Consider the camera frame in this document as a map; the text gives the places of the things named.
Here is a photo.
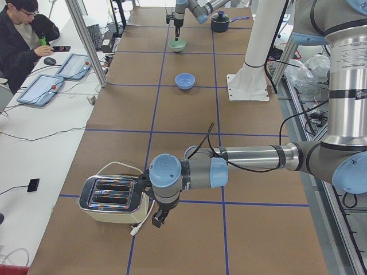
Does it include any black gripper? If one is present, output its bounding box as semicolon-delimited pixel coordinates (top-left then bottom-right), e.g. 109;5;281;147
152;199;178;228
174;13;184;41

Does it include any green bowl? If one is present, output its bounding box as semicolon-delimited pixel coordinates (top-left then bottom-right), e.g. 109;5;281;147
169;38;186;53

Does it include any blue bowl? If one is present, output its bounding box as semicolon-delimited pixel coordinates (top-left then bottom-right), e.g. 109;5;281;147
174;73;196;90

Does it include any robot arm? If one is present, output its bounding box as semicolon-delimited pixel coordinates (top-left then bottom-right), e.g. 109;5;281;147
171;0;228;41
149;1;366;227

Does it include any dark blue saucepan with lid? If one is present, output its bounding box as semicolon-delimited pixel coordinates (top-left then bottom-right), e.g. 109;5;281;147
210;11;250;33

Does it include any cream chrome toaster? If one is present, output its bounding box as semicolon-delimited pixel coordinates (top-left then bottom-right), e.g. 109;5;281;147
79;175;149;224

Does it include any black keyboard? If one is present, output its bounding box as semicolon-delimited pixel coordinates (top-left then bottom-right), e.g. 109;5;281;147
87;24;102;51

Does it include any blue teach pendant far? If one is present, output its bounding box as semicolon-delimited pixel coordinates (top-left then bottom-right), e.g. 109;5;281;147
55;54;91;80

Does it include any blue teach pendant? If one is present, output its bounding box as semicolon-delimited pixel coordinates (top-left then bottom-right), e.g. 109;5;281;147
17;74;64;107
55;54;91;80

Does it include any black smartphone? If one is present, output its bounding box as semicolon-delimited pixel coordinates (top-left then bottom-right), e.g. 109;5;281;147
52;46;71;52

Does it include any small black box on desk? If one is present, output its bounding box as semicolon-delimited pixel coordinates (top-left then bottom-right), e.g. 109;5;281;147
27;178;40;193

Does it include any black computer mouse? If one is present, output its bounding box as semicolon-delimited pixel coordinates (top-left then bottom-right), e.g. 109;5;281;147
44;57;57;65

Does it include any clear plastic bag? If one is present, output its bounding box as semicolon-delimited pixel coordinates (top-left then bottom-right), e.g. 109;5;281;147
284;54;330;101

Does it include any blue teach pendant near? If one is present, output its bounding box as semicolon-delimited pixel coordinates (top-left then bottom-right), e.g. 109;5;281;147
17;74;64;107

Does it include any seated person in black jacket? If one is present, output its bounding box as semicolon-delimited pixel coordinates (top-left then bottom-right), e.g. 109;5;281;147
1;0;60;94

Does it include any white toaster power cord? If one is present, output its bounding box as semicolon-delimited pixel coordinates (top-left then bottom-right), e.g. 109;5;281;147
96;161;157;237

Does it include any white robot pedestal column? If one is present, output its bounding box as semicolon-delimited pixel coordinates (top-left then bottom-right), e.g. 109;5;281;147
227;0;288;101

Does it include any aluminium frame post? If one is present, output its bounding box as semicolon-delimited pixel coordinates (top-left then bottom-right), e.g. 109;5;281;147
65;0;107;88

